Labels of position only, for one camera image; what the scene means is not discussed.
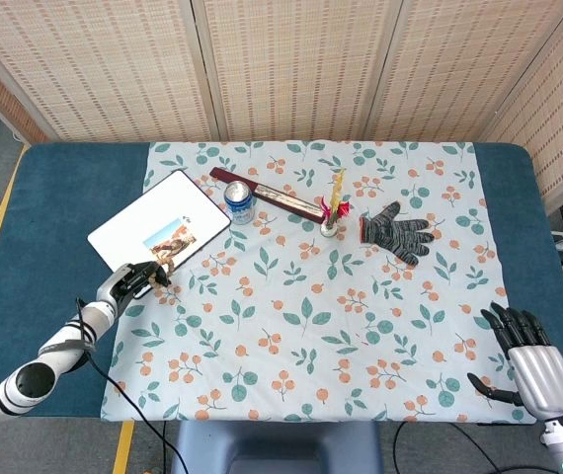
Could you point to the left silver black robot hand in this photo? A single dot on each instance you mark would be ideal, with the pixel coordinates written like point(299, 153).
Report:
point(118, 286)

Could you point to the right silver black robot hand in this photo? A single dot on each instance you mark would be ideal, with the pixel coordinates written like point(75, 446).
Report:
point(540, 375)

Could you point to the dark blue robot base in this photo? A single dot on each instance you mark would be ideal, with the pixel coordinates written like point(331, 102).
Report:
point(276, 444)

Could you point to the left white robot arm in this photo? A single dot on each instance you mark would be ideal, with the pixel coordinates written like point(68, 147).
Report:
point(29, 382)

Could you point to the white tablet with photo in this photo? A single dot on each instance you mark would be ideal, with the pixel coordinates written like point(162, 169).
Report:
point(163, 212)

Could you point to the blue felt covered table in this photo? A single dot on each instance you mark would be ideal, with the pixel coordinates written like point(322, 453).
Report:
point(54, 222)

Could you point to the blue white drink can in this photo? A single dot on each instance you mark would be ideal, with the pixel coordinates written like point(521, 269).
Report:
point(239, 207)

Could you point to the dark red folded fan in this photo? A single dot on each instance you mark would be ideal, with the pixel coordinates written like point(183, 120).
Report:
point(286, 200)

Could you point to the floral print tablecloth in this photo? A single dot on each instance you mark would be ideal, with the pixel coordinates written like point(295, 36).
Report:
point(311, 296)

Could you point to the grey knit work glove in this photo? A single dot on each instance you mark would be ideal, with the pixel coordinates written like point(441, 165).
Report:
point(390, 232)

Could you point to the small vase with flowers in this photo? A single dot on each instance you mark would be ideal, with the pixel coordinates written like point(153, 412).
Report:
point(329, 228)

